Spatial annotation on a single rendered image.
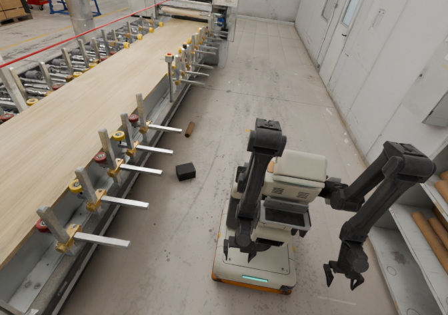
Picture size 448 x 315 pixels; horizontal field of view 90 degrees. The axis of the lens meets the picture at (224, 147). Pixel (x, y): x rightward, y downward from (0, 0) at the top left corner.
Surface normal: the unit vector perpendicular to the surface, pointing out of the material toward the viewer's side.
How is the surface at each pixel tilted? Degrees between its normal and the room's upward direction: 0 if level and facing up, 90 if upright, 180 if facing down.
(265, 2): 90
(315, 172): 43
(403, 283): 0
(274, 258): 0
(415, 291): 0
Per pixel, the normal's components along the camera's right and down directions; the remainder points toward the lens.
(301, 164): -0.02, -0.14
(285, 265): 0.10, -0.76
